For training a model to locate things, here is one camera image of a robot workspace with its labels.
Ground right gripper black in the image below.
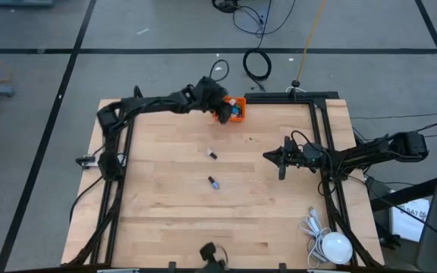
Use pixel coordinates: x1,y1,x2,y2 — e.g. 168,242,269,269
262,135,329,181

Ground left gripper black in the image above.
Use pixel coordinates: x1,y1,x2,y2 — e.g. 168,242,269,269
190,75,234,126

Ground orange plastic basket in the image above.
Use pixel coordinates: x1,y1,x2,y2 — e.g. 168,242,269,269
212,96,247,124

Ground white round puck device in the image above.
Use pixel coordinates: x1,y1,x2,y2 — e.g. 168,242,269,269
321,231,354,265

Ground black metal strut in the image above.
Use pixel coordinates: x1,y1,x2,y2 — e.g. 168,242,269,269
369,176,437,212

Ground small black white connector box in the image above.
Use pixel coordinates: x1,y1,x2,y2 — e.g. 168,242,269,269
75,153,100,170

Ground white printed cardboard box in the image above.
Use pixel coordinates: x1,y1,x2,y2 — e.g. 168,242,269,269
388,196,431,243

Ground coiled black floor cable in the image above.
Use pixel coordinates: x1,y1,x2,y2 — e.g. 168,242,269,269
242,48,273,93

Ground black aluminium table frame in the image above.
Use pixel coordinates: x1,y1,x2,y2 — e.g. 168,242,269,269
64,85,385,271

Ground white usb cable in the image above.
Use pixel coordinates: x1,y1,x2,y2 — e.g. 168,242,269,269
298,206,332,269

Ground black round-top post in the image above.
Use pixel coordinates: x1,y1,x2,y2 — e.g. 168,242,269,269
285,79,307,94

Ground black floor cable bundle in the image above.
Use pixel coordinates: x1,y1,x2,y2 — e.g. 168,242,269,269
211,0,297,50

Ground yellow hanging cable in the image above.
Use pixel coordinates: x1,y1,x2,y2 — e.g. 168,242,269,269
296,0,328,83

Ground black device with cable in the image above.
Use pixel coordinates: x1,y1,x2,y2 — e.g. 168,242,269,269
198,241,230,273

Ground thin black floor cable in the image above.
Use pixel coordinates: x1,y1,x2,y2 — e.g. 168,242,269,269
351,112,437,121

